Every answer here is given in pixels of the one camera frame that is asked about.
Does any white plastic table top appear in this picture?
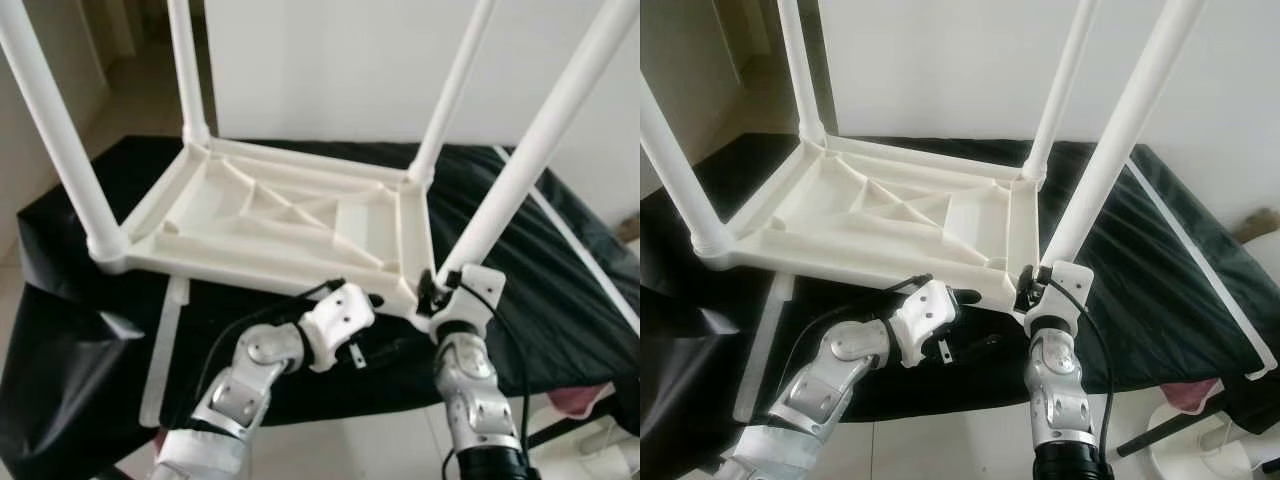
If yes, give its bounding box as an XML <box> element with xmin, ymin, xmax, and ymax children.
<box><xmin>90</xmin><ymin>138</ymin><xmax>451</xmax><ymax>322</ymax></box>
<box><xmin>697</xmin><ymin>136</ymin><xmax>1047</xmax><ymax>314</ymax></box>

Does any black tablecloth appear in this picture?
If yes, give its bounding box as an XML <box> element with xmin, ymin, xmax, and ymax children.
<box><xmin>640</xmin><ymin>133</ymin><xmax>1280</xmax><ymax>480</ymax></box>
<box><xmin>0</xmin><ymin>135</ymin><xmax>641</xmax><ymax>480</ymax></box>

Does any white tape strip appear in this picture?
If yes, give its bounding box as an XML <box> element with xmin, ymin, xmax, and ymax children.
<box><xmin>734</xmin><ymin>271</ymin><xmax>797</xmax><ymax>422</ymax></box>
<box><xmin>139</xmin><ymin>277</ymin><xmax>192</xmax><ymax>427</ymax></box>
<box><xmin>495</xmin><ymin>145</ymin><xmax>641</xmax><ymax>337</ymax></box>
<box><xmin>1125</xmin><ymin>153</ymin><xmax>1280</xmax><ymax>382</ymax></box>

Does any pink rounded object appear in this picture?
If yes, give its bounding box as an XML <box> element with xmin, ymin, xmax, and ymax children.
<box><xmin>549</xmin><ymin>384</ymin><xmax>614</xmax><ymax>417</ymax></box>
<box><xmin>1159</xmin><ymin>377</ymin><xmax>1223</xmax><ymax>412</ymax></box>

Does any black metal table leg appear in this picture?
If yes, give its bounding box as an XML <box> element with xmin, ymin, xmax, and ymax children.
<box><xmin>525</xmin><ymin>409</ymin><xmax>593</xmax><ymax>447</ymax></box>
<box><xmin>1115</xmin><ymin>404</ymin><xmax>1233</xmax><ymax>460</ymax></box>

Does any white rounded object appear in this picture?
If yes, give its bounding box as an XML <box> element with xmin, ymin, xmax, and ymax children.
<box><xmin>1245</xmin><ymin>235</ymin><xmax>1280</xmax><ymax>273</ymax></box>

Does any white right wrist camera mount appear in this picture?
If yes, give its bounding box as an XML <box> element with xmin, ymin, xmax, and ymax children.
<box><xmin>1022</xmin><ymin>261</ymin><xmax>1095</xmax><ymax>339</ymax></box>
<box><xmin>428</xmin><ymin>264</ymin><xmax>505</xmax><ymax>342</ymax></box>

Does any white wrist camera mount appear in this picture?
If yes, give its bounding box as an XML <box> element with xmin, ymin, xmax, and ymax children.
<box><xmin>298</xmin><ymin>282</ymin><xmax>377</xmax><ymax>374</ymax></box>
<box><xmin>1022</xmin><ymin>261</ymin><xmax>1095</xmax><ymax>339</ymax></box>
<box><xmin>888</xmin><ymin>279</ymin><xmax>959</xmax><ymax>370</ymax></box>
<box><xmin>428</xmin><ymin>264</ymin><xmax>505</xmax><ymax>342</ymax></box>

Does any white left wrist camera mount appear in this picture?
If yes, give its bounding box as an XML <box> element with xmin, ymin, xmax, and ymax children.
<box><xmin>298</xmin><ymin>282</ymin><xmax>377</xmax><ymax>374</ymax></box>
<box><xmin>888</xmin><ymin>279</ymin><xmax>959</xmax><ymax>370</ymax></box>

